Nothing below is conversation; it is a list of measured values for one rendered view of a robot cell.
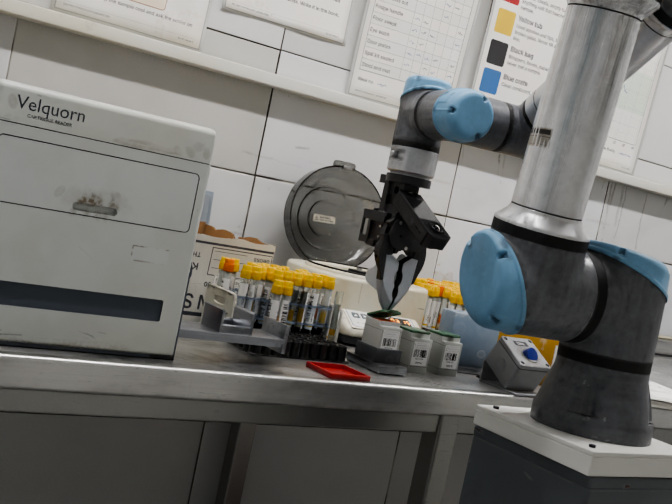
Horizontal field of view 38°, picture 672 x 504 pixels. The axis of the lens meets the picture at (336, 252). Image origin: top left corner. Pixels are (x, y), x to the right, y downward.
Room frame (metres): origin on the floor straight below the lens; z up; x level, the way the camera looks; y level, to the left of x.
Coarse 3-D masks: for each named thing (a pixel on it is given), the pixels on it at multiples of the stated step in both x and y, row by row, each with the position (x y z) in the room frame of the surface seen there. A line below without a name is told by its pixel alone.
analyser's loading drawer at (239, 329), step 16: (208, 304) 1.32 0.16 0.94; (208, 320) 1.31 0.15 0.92; (224, 320) 1.34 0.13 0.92; (240, 320) 1.33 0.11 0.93; (272, 320) 1.36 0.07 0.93; (192, 336) 1.26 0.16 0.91; (208, 336) 1.27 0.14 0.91; (224, 336) 1.28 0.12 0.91; (240, 336) 1.29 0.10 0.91; (256, 336) 1.31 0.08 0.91; (272, 336) 1.34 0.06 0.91
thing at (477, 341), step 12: (444, 312) 1.66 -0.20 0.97; (456, 312) 1.63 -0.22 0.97; (444, 324) 1.65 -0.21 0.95; (456, 324) 1.64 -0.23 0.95; (468, 324) 1.65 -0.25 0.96; (468, 336) 1.65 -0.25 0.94; (480, 336) 1.66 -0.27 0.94; (492, 336) 1.67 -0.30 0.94; (468, 348) 1.65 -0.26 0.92; (480, 348) 1.66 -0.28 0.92; (492, 348) 1.68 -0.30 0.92; (468, 360) 1.66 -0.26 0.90; (480, 360) 1.67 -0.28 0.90; (468, 372) 1.64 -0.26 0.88; (480, 372) 1.65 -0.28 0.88
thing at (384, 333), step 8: (368, 320) 1.50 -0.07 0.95; (376, 320) 1.49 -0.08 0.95; (384, 320) 1.49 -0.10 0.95; (392, 320) 1.52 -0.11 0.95; (368, 328) 1.50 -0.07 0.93; (376, 328) 1.48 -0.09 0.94; (384, 328) 1.47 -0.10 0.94; (392, 328) 1.48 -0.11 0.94; (400, 328) 1.49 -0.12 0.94; (368, 336) 1.50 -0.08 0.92; (376, 336) 1.48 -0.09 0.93; (384, 336) 1.48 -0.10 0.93; (392, 336) 1.48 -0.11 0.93; (400, 336) 1.49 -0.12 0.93; (376, 344) 1.48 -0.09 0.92; (384, 344) 1.48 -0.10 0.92; (392, 344) 1.49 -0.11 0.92
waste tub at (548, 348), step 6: (498, 336) 1.77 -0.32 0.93; (510, 336) 1.74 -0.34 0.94; (516, 336) 1.73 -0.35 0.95; (522, 336) 1.72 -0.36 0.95; (528, 336) 1.70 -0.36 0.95; (534, 342) 1.69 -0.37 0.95; (540, 342) 1.68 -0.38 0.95; (546, 342) 1.67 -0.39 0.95; (552, 342) 1.68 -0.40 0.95; (558, 342) 1.69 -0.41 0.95; (540, 348) 1.67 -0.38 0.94; (546, 348) 1.68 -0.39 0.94; (552, 348) 1.68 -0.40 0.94; (546, 354) 1.68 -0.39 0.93; (552, 354) 1.68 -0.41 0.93; (546, 360) 1.68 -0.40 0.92; (552, 360) 1.69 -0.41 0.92; (540, 384) 1.68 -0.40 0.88
